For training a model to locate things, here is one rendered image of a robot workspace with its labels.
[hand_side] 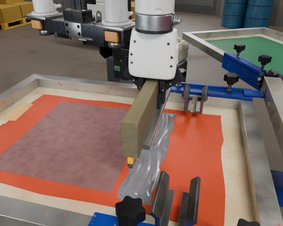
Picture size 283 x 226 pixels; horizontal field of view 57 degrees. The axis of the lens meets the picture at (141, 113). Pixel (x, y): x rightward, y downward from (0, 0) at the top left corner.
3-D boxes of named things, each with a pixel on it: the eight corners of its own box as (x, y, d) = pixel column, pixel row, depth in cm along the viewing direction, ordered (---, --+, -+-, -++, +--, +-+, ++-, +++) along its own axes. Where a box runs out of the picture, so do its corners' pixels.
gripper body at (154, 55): (182, 19, 53) (178, 71, 59) (134, 17, 55) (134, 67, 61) (177, 28, 47) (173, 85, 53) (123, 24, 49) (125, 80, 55)
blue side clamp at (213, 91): (155, 104, 89) (156, 85, 85) (158, 97, 93) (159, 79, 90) (248, 115, 82) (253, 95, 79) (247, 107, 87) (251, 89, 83)
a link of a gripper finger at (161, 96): (175, 77, 57) (173, 103, 61) (161, 75, 58) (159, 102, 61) (173, 83, 55) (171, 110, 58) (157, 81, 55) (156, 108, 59)
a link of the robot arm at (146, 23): (183, 10, 52) (182, 24, 54) (140, 8, 54) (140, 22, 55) (179, 17, 46) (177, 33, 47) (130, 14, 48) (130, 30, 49)
